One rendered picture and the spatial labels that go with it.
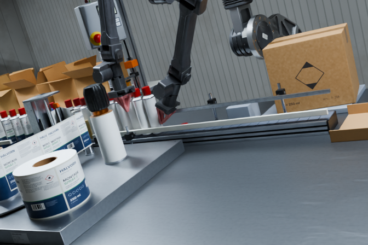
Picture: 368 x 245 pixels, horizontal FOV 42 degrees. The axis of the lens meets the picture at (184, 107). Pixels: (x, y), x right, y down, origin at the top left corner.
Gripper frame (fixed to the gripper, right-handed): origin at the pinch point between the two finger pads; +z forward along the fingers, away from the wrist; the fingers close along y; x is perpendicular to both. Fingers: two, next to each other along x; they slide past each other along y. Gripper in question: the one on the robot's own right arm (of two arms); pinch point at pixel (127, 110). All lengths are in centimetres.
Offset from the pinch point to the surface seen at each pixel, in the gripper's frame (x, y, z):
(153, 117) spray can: 4.2, 8.9, 5.8
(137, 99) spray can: 3.8, 3.8, -2.7
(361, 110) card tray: 20, 87, 18
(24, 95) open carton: 130, -225, 3
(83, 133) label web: -14.9, -13.2, 3.6
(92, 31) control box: 7.0, -11.3, -34.7
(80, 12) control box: 5.4, -13.1, -43.7
